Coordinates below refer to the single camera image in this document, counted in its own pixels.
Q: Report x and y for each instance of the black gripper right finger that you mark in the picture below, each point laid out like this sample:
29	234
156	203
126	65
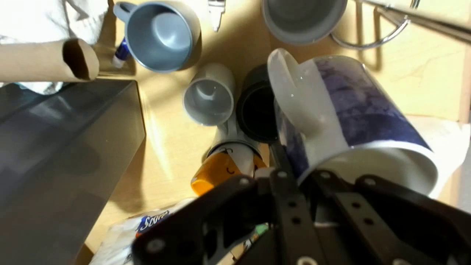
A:
391	221

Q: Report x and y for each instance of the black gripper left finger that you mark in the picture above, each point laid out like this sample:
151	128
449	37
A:
206	225

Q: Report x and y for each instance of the brown cardboard tissue roll tube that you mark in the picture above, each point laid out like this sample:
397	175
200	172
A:
44	60

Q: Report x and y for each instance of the grey plastic bin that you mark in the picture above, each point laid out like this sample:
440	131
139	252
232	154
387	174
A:
58	171

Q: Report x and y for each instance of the orange cup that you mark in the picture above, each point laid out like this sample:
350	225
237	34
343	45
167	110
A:
214	169

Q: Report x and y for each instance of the black mug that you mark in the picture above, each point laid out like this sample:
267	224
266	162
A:
254	107

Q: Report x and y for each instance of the small grey cup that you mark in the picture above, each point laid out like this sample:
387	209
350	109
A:
209	96

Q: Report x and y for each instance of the dark blue paper cup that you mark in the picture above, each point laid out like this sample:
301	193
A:
162	37

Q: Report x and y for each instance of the large plain white mug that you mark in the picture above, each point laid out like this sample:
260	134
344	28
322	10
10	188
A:
303	19

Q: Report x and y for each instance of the white cloth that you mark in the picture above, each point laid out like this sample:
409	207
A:
33	16

